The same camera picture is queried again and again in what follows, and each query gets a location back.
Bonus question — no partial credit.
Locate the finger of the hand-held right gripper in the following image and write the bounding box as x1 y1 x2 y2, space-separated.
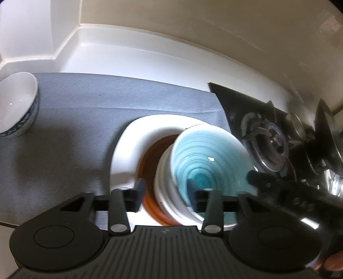
247 170 272 190

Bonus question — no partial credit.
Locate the white bowl with turquoise inside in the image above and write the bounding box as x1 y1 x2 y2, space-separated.
154 126 258 232

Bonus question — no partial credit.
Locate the black gas stove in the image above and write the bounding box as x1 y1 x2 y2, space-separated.
208 82 343 231

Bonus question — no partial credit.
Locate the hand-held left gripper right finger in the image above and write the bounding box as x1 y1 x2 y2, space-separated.
187 179 268 237

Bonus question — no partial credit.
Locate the person's right hand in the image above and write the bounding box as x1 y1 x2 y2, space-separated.
313 250 343 273

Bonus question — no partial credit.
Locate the white square plate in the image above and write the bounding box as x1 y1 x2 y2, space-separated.
109 114 234 228

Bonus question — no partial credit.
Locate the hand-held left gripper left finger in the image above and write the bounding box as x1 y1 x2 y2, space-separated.
60 178 147 233

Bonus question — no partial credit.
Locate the white bowl with blue pattern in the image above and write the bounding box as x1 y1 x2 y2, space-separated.
0 71 40 139

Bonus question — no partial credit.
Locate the grey table mat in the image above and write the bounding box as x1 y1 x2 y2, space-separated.
0 72 231 228

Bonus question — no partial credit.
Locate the brown oval plate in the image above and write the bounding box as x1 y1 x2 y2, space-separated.
136 133 189 226

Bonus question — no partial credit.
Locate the black wok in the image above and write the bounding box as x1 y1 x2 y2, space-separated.
314 99 343 172

